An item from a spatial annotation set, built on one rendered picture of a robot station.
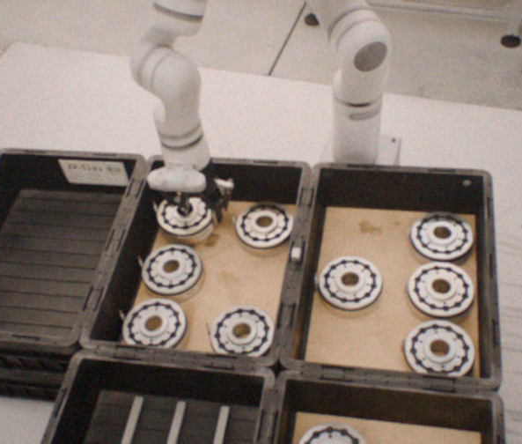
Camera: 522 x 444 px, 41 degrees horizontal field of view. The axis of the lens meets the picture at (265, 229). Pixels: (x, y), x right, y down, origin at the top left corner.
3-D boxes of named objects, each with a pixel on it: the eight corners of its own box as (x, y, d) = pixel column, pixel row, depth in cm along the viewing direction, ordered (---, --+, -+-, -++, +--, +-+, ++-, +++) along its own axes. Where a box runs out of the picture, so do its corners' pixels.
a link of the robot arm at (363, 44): (400, 27, 112) (392, 104, 126) (374, -6, 117) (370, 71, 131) (346, 43, 110) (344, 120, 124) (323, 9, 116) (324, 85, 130)
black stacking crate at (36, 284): (21, 189, 141) (-2, 150, 132) (161, 198, 136) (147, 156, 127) (-69, 366, 117) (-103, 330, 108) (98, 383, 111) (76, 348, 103)
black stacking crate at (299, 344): (316, 207, 130) (313, 164, 121) (481, 216, 125) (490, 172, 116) (285, 404, 106) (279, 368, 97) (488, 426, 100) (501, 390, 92)
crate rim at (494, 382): (312, 170, 123) (312, 160, 121) (490, 179, 117) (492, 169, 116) (279, 375, 98) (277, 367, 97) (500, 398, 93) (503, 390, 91)
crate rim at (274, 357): (150, 162, 128) (148, 153, 126) (312, 170, 123) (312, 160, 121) (80, 355, 104) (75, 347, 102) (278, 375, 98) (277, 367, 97)
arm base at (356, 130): (338, 131, 144) (339, 69, 130) (382, 139, 142) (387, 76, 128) (327, 165, 139) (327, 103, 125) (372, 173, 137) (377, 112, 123)
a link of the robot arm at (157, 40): (154, 81, 106) (174, -11, 100) (193, 104, 102) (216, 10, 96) (117, 82, 101) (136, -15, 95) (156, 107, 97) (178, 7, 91)
